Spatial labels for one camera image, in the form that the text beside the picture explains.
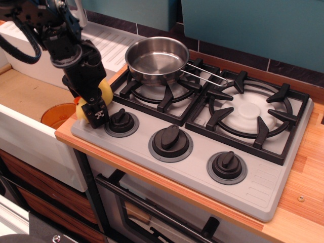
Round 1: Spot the black burner grate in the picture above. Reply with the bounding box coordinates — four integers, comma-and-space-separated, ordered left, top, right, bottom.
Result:
185, 70, 311, 165
111, 58, 220, 126

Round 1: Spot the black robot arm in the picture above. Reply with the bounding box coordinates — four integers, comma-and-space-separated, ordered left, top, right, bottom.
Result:
1, 1, 109, 129

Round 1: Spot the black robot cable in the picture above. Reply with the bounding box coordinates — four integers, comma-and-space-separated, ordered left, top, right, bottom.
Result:
0, 15, 43, 65

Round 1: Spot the teal right wall cabinet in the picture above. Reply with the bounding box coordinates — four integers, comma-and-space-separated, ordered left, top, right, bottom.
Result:
181, 1, 323, 72

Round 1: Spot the black right stove knob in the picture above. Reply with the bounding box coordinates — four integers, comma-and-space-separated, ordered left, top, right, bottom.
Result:
207, 151, 248, 185

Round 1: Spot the black left burner grate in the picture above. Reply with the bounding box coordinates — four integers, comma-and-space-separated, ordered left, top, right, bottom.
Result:
111, 58, 220, 126

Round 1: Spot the black oven door handle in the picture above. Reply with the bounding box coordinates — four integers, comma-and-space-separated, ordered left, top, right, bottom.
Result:
95, 170, 219, 242

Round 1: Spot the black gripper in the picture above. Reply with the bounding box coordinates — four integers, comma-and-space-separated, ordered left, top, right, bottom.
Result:
51, 40, 109, 129

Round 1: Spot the white toy sink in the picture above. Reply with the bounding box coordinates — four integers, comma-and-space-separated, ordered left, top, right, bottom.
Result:
1, 21, 143, 192

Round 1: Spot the yellow stuffed duck toy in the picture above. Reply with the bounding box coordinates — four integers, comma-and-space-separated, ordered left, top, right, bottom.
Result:
74, 78, 113, 123

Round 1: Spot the black middle stove knob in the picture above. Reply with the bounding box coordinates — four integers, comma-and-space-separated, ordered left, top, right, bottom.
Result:
148, 125, 193, 163

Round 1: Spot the grey toy stove top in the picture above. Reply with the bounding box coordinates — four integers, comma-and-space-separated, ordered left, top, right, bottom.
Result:
71, 65, 314, 221

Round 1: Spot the black right burner grate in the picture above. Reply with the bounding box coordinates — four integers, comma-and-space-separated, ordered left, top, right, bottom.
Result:
185, 70, 311, 165

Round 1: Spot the toy oven door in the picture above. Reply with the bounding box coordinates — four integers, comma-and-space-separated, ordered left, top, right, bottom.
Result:
87, 154, 287, 243

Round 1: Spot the stainless steel pan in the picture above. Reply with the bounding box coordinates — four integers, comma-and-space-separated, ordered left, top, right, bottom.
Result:
125, 36, 228, 87

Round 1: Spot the black left stove knob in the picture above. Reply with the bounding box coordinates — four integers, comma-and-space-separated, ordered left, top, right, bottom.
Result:
104, 108, 139, 138

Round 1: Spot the black stove knob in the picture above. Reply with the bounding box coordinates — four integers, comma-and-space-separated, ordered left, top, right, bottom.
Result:
104, 108, 139, 138
207, 151, 248, 185
148, 125, 193, 163

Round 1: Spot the orange plastic bowl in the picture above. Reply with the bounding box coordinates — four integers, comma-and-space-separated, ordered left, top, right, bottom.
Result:
40, 103, 76, 129

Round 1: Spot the wooden drawer front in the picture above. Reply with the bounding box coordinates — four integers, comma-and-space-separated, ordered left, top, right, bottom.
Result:
1, 151, 107, 242

